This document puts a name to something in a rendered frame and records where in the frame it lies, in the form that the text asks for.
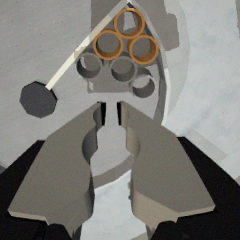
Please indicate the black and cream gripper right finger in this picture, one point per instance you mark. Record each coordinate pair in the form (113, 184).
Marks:
(173, 180)

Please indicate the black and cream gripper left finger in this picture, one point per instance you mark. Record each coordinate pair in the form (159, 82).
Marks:
(51, 182)

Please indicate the grey round turntable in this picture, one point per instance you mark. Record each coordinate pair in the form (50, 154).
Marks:
(36, 38)

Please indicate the grey metal bushing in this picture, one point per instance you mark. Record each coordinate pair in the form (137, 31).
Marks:
(83, 73)
(146, 92)
(126, 77)

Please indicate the bronze bushing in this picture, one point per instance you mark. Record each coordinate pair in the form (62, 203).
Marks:
(140, 27)
(150, 56)
(104, 55)

